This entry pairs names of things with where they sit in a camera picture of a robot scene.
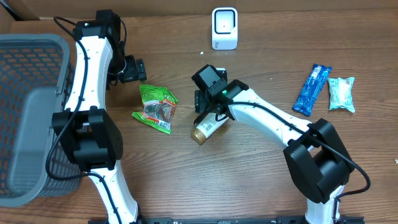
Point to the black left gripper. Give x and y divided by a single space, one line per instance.
137 70

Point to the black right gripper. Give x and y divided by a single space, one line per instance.
202 103

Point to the white cream tube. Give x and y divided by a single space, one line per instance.
207 127

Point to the green snack bag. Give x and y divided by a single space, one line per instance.
159 106

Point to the blue snack wrapper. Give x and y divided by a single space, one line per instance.
311 89

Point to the mint tissue wipes pack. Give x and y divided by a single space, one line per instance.
340 93

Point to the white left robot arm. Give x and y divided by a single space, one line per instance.
88 136

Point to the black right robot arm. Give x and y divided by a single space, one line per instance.
319 164

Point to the white barcode scanner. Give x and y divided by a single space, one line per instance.
224 28

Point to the grey plastic basket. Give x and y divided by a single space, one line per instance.
36 81

